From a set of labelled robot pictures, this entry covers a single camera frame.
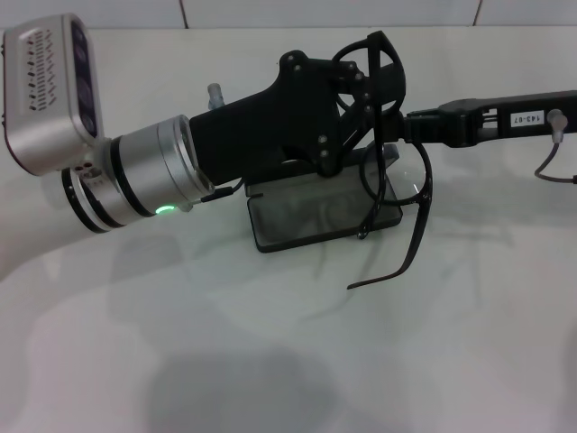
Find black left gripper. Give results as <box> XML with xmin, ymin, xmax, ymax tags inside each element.
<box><xmin>188</xmin><ymin>50</ymin><xmax>403</xmax><ymax>186</ymax></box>

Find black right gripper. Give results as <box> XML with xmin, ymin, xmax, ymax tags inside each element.
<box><xmin>331</xmin><ymin>58</ymin><xmax>577</xmax><ymax>151</ymax></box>

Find black glasses case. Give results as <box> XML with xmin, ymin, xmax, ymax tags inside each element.
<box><xmin>243</xmin><ymin>143</ymin><xmax>403</xmax><ymax>253</ymax></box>

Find black glasses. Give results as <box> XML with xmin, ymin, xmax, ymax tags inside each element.
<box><xmin>331</xmin><ymin>30</ymin><xmax>436</xmax><ymax>290</ymax></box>

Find translucent left gripper plug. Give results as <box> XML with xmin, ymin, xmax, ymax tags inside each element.
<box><xmin>206</xmin><ymin>82</ymin><xmax>227</xmax><ymax>111</ymax></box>

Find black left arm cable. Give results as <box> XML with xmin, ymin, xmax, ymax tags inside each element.
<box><xmin>182</xmin><ymin>178</ymin><xmax>247</xmax><ymax>213</ymax></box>

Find grey right arm cable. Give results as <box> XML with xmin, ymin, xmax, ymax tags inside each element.
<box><xmin>534</xmin><ymin>134</ymin><xmax>577</xmax><ymax>184</ymax></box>

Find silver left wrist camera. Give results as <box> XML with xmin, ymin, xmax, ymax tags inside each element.
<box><xmin>2</xmin><ymin>13</ymin><xmax>105</xmax><ymax>177</ymax></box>

